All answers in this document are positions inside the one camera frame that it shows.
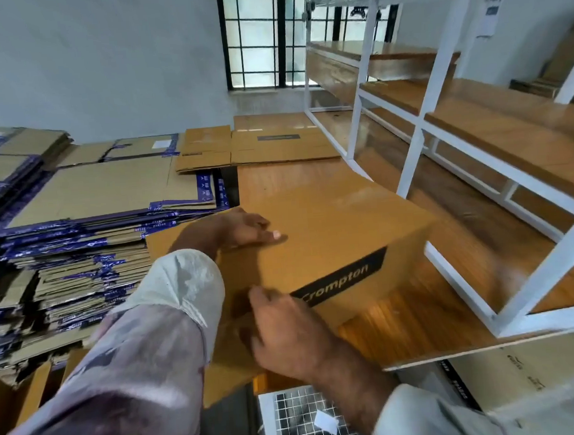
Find wooden table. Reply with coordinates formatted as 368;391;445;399
229;88;574;397

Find person's light grey shirt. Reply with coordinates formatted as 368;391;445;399
0;217;574;435

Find black framed window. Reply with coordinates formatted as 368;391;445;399
217;0;416;94

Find white metal shelf rack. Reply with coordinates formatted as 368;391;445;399
296;0;574;354

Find assembled boxes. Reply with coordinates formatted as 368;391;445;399
0;351;97;435

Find person's right hand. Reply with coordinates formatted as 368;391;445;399
235;279;341;388

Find white wall device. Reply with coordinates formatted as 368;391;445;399
475;0;508;41

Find person's left hand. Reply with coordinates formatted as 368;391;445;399
197;207;289;260

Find person's left forearm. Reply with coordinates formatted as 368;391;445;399
169;225;220;265

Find white paper tag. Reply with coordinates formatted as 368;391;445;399
313;409;341;435

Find person's right forearm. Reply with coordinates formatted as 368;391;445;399
312;340;407;435

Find white wire mesh cage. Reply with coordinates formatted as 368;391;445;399
258;380;371;435

